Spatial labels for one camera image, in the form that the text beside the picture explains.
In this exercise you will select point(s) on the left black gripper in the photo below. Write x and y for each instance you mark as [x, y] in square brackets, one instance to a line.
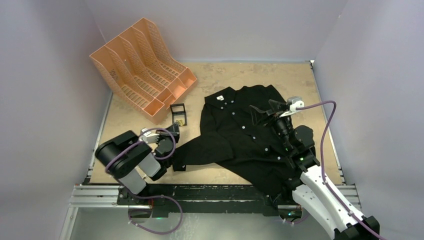
[174, 129]

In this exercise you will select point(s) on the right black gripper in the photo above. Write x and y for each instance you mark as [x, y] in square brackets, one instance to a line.
[259, 116]

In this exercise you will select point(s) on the gold leaf brooch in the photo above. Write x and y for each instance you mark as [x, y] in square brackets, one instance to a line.
[180, 122]

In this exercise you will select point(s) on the small black rectangular frame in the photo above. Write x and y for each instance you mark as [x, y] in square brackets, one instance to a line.
[178, 112]

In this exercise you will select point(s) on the black button shirt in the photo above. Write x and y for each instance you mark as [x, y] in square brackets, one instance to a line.
[229, 139]

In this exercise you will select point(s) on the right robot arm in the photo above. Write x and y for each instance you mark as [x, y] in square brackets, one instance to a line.
[312, 189]

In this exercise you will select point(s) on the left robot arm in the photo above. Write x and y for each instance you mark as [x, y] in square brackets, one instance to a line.
[152, 151]

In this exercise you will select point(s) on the orange plastic file organizer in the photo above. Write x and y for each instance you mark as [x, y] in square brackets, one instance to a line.
[138, 67]

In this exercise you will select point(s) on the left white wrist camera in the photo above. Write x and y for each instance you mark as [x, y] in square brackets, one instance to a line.
[150, 136]

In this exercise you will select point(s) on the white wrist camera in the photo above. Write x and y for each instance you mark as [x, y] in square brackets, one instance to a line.
[295, 103]
[150, 136]

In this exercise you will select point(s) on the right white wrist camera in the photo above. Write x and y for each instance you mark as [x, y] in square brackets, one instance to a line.
[295, 103]

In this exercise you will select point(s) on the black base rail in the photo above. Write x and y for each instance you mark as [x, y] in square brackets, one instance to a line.
[212, 199]

